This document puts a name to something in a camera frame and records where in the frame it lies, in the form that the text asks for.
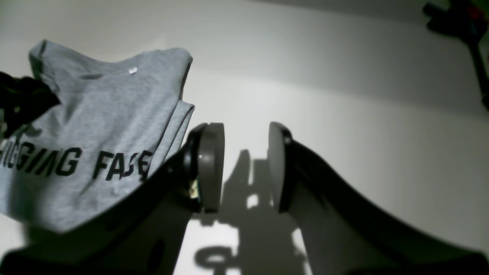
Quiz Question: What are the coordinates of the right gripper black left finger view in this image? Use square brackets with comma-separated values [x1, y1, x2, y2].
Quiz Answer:
[1, 123, 225, 275]

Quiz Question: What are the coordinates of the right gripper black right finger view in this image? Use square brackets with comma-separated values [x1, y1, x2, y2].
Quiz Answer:
[267, 122, 488, 275]

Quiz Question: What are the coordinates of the grey T-shirt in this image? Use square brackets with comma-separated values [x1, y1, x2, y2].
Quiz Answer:
[0, 40, 194, 233]

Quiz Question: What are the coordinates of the long black bar clamp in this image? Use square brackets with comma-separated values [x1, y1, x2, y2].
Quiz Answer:
[422, 0, 489, 110]

